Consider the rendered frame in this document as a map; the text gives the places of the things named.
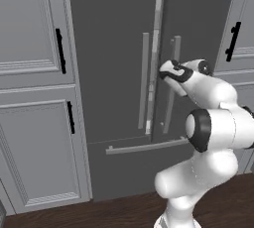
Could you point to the grey panelled cupboard door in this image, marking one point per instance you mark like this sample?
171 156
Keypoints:
26 23
244 7
246 93
39 152

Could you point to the dark grey fridge drawer front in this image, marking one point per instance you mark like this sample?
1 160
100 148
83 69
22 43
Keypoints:
132 172

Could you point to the dark grey fridge door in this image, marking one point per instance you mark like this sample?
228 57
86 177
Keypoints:
109 56
198 17

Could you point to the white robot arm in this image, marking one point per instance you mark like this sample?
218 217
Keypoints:
211 129

